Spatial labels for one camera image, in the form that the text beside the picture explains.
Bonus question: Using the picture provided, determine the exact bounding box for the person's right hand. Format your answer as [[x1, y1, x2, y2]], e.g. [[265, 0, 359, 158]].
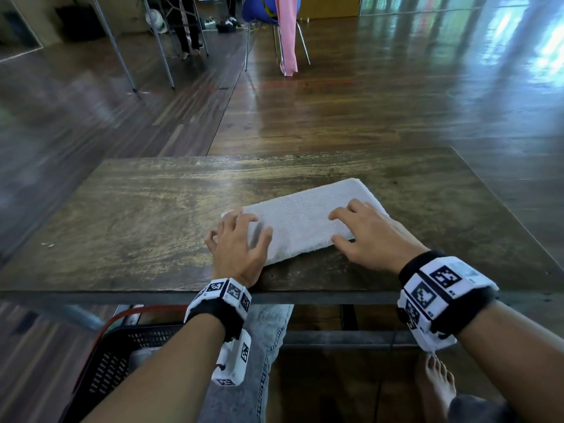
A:
[[328, 199, 431, 276]]

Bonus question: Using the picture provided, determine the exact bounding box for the person's right forearm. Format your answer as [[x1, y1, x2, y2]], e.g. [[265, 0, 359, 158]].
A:
[[456, 300, 564, 423]]

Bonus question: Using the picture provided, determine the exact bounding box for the person's bare foot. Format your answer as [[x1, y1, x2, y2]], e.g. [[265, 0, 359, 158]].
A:
[[416, 352, 457, 423]]

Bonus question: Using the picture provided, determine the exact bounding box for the black left wrist marker band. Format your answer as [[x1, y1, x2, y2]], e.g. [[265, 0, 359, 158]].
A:
[[184, 277, 253, 342]]

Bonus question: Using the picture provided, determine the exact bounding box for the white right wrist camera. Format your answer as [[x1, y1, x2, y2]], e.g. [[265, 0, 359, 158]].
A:
[[407, 323, 459, 352]]

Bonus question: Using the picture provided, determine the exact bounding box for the black tape strip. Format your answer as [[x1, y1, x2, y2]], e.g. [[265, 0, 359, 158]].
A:
[[11, 310, 41, 335]]

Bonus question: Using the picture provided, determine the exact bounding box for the light grey smooth towel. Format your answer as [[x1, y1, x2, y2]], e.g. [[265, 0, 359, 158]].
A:
[[221, 178, 391, 266]]

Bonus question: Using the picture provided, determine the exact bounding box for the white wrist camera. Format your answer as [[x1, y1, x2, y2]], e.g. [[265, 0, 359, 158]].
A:
[[407, 323, 459, 352], [211, 328, 252, 387]]

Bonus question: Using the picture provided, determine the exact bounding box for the yellow wooden door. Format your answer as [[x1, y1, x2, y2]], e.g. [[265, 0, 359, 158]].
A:
[[299, 0, 362, 21]]

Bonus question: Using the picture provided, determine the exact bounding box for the grey terry towel checkered stripe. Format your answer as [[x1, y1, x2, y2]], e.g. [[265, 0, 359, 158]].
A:
[[127, 346, 163, 371]]

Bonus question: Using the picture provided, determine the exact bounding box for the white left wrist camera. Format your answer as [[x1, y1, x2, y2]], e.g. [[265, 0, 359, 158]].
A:
[[211, 328, 252, 387]]

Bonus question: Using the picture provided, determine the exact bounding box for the black camera cable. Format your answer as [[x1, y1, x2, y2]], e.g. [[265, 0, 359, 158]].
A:
[[374, 332, 397, 423]]

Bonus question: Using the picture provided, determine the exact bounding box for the pink cloth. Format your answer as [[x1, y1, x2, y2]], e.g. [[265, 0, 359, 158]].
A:
[[274, 0, 300, 78]]

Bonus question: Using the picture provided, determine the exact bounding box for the grey folding table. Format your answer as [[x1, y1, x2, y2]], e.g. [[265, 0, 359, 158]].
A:
[[90, 0, 210, 91]]

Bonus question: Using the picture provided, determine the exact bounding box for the white floor fan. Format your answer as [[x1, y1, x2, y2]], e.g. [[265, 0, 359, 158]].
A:
[[145, 8, 169, 35]]

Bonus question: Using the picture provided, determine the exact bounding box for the blue chair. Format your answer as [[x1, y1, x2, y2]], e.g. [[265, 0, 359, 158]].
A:
[[241, 0, 311, 72]]

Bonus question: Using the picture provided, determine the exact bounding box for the black plastic mesh basket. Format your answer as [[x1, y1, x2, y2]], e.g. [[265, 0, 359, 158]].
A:
[[59, 323, 186, 423]]

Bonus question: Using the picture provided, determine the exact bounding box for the person's left hand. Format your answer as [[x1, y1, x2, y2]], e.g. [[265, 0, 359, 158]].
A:
[[204, 209, 274, 289]]

